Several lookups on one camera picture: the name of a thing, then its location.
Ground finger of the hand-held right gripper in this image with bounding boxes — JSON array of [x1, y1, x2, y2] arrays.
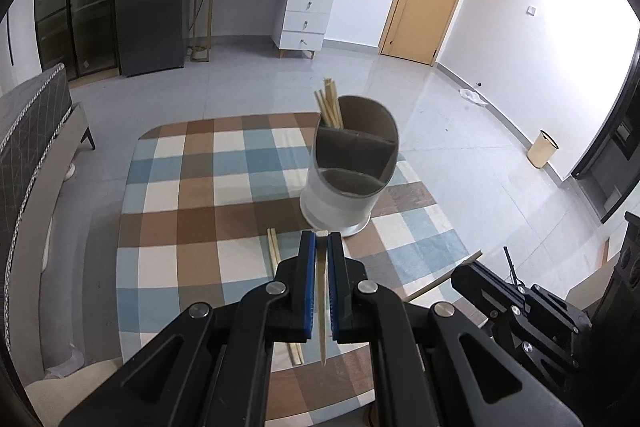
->
[[487, 307, 583, 378], [450, 262, 593, 333]]

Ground white brown-lined utensil holder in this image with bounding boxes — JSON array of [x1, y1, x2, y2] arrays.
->
[[299, 96, 401, 238]]

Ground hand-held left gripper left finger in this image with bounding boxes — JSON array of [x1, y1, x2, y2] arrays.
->
[[59, 231, 318, 427]]

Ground beige cushion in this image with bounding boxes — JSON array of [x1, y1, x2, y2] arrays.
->
[[22, 349, 128, 414]]

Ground cream waste bin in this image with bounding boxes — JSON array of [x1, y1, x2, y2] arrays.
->
[[527, 130, 560, 168]]

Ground white plastic bag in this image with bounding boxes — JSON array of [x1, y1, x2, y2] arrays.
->
[[44, 346, 87, 379]]

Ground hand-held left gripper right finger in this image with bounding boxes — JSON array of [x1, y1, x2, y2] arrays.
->
[[326, 232, 586, 427]]

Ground grey quilted bed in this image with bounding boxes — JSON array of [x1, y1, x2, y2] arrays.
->
[[0, 63, 96, 373]]

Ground chopsticks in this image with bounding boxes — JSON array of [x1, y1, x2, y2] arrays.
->
[[324, 78, 341, 128]]

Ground black power cable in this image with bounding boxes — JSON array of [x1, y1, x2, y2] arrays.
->
[[187, 0, 207, 58]]

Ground cardboard box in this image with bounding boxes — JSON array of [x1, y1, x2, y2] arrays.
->
[[565, 251, 626, 309]]

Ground dark television cabinet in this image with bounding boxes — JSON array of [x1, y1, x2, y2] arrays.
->
[[570, 42, 640, 224]]

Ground checked blue brown tablecloth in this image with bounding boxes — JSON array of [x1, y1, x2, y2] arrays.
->
[[116, 112, 483, 408]]

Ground white vanity desk gold legs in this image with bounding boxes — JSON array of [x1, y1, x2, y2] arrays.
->
[[189, 0, 335, 60]]

